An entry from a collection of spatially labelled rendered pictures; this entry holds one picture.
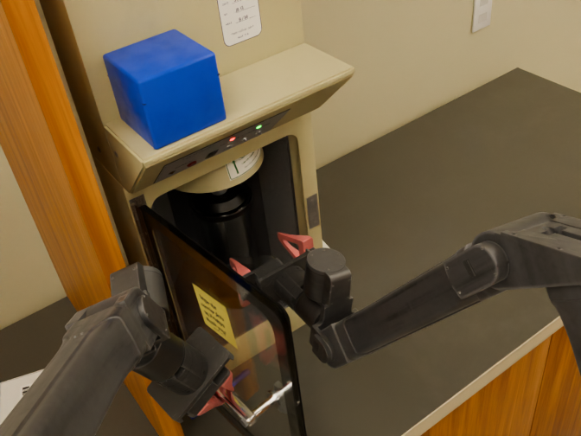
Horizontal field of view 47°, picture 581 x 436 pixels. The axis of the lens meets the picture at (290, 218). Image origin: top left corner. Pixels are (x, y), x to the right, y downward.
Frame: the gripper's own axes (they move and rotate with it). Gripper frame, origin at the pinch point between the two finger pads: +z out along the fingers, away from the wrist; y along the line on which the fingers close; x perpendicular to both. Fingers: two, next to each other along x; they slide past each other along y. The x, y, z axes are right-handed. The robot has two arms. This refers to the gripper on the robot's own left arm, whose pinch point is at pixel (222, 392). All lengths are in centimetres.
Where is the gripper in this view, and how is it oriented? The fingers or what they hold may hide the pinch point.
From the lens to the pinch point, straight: 92.4
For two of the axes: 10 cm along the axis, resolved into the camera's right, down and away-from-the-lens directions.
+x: 6.7, 4.4, -6.0
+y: -6.3, 7.6, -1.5
